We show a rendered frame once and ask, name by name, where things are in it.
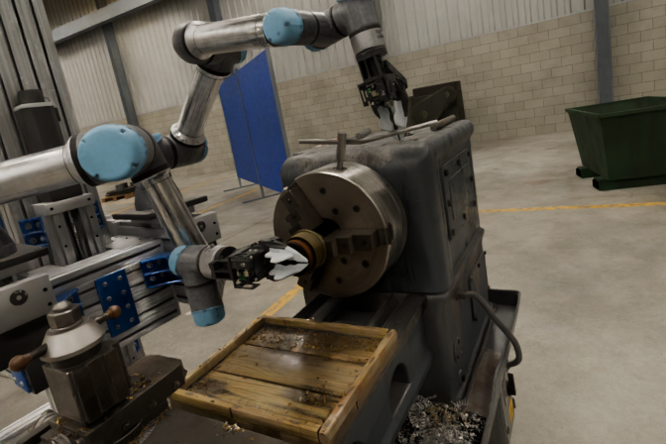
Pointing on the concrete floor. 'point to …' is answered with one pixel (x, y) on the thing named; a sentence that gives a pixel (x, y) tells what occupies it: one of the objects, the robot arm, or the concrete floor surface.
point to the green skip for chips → (621, 142)
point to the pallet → (120, 192)
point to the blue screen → (255, 124)
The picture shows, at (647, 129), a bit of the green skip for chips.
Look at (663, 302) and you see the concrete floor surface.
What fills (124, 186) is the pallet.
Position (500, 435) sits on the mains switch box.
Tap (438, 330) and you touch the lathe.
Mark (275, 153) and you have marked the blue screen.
